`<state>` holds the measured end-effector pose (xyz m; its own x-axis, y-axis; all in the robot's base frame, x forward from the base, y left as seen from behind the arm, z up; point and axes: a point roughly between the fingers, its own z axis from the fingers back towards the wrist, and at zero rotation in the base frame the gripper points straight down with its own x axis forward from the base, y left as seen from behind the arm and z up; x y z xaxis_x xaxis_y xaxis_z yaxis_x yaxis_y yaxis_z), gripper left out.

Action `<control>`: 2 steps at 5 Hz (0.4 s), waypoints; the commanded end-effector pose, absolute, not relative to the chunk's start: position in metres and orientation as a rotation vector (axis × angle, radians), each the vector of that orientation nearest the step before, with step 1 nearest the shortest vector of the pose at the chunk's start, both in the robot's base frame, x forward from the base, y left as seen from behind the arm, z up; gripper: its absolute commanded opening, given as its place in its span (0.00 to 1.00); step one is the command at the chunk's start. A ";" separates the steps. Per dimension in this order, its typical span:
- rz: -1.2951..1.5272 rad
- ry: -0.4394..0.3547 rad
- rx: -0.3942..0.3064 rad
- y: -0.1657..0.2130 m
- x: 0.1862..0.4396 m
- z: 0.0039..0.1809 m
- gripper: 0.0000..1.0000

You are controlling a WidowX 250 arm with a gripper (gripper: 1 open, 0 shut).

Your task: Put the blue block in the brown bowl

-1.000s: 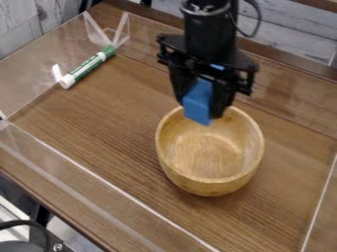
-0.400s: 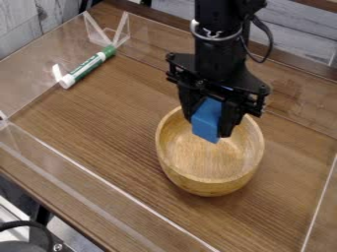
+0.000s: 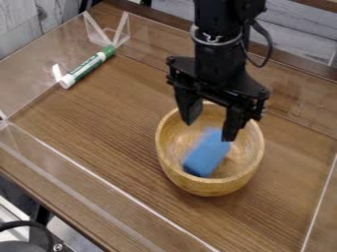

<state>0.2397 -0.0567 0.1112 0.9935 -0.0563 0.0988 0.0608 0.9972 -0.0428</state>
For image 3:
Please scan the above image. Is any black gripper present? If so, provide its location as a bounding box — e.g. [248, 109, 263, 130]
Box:
[167, 56, 270, 142]

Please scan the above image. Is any blue rectangular block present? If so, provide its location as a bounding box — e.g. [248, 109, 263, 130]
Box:
[183, 128, 231, 178]

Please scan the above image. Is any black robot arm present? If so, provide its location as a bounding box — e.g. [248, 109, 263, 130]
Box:
[167, 0, 271, 142]

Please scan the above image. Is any brown wooden bowl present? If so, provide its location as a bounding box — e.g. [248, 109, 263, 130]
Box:
[155, 102, 266, 197]

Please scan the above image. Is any green and white marker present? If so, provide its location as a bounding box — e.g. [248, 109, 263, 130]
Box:
[50, 45, 117, 90]

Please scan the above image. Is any clear acrylic front barrier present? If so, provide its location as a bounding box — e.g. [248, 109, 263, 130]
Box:
[0, 111, 219, 252]

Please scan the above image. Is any clear acrylic triangular bracket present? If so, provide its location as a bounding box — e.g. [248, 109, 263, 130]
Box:
[83, 12, 129, 48]

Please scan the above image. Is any black metal base bracket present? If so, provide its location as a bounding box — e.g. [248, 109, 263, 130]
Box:
[41, 235, 74, 252]

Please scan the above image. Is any black cable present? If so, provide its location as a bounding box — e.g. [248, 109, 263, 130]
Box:
[0, 220, 54, 252]

